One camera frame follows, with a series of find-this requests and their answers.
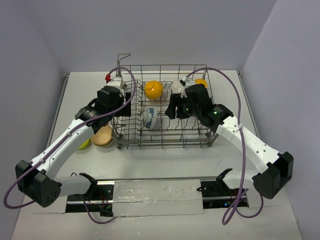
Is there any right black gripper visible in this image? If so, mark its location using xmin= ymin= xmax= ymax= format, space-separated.
xmin=164 ymin=93 xmax=201 ymax=120

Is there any blue floral ceramic bowl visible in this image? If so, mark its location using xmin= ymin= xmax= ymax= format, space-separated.
xmin=140 ymin=107 xmax=158 ymax=130

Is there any white striped ceramic bowl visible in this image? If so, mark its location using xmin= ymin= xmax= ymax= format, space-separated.
xmin=170 ymin=79 xmax=185 ymax=94

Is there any small orange plastic bowl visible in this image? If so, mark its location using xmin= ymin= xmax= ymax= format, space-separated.
xmin=144 ymin=80 xmax=164 ymax=100

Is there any large orange plastic bowl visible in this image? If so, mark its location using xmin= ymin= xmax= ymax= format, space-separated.
xmin=194 ymin=78 xmax=208 ymax=89

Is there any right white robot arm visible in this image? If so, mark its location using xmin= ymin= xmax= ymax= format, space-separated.
xmin=165 ymin=81 xmax=294 ymax=200

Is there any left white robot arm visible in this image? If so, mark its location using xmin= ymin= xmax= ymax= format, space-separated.
xmin=15 ymin=86 xmax=136 ymax=208

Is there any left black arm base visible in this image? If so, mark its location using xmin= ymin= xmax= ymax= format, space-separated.
xmin=65 ymin=180 xmax=115 ymax=217

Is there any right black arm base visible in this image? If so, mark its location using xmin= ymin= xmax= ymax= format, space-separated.
xmin=196 ymin=175 xmax=239 ymax=209

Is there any tan ceramic bowl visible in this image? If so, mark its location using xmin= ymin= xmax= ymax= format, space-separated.
xmin=90 ymin=125 xmax=113 ymax=147

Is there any lime green plastic bowl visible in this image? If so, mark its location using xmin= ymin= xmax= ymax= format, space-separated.
xmin=78 ymin=139 xmax=91 ymax=150

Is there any clear plastic tape sheet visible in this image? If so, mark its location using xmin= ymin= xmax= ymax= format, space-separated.
xmin=112 ymin=179 xmax=204 ymax=217

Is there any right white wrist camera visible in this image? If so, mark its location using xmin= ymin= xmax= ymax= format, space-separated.
xmin=179 ymin=76 xmax=197 ymax=98

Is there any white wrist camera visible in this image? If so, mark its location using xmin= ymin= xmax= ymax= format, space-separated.
xmin=107 ymin=77 xmax=125 ymax=92
xmin=179 ymin=76 xmax=197 ymax=98

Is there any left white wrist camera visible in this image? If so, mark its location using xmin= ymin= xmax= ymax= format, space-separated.
xmin=107 ymin=77 xmax=125 ymax=92

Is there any grey wire dish rack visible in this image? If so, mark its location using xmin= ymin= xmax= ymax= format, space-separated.
xmin=110 ymin=53 xmax=218 ymax=149

